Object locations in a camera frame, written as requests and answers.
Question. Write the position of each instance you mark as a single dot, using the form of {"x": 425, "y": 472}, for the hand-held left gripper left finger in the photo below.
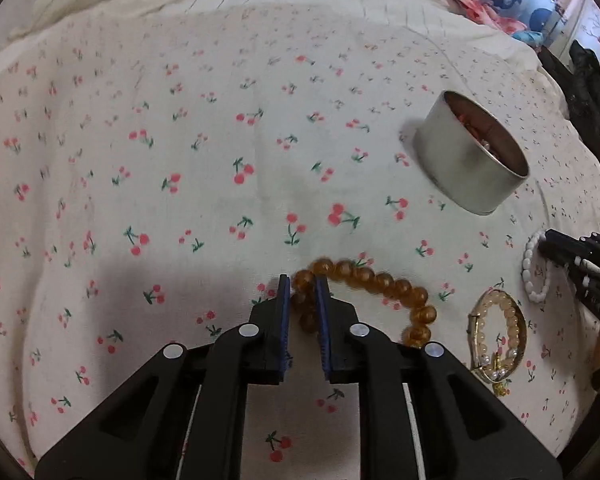
{"x": 283, "y": 330}

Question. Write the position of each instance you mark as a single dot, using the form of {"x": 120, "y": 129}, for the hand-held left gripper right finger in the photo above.
{"x": 324, "y": 330}

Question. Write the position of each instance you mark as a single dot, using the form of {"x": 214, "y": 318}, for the round metal tin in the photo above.
{"x": 460, "y": 170}

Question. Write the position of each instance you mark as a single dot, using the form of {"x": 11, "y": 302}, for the black garment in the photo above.
{"x": 592, "y": 105}

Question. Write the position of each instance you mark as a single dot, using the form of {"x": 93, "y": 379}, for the light blue cloth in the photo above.
{"x": 524, "y": 37}

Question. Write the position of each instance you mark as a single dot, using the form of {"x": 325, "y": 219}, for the pink tree print curtain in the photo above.
{"x": 595, "y": 30}

